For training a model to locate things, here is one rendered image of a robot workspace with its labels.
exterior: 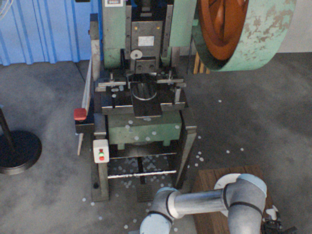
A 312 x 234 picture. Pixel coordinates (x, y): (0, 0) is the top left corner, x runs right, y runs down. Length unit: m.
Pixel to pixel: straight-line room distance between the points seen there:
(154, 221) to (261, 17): 0.89
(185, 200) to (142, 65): 0.67
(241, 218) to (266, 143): 1.59
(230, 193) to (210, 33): 0.84
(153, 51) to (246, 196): 0.81
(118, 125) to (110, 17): 0.59
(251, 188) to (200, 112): 1.60
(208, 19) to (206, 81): 1.30
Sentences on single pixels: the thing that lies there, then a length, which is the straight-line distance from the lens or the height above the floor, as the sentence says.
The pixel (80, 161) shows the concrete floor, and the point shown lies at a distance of 2.40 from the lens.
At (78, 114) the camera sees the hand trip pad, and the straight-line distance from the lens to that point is 1.65.
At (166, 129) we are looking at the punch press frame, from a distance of 1.80.
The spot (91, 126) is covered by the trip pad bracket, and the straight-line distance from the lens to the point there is 1.68.
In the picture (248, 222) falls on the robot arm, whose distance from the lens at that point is 1.17.
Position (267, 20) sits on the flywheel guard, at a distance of 1.26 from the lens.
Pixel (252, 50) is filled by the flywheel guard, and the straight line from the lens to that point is 1.34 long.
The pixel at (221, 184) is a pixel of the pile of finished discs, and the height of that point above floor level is 0.36.
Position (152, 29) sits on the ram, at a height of 1.13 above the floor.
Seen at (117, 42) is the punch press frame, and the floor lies 1.10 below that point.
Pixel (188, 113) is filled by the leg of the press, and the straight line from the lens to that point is 1.83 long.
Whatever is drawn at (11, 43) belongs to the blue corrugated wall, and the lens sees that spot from 3.11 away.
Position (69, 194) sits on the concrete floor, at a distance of 2.27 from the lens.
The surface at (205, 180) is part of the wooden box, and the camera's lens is 1.94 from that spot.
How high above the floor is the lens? 1.97
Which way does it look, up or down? 47 degrees down
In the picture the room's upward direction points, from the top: 5 degrees clockwise
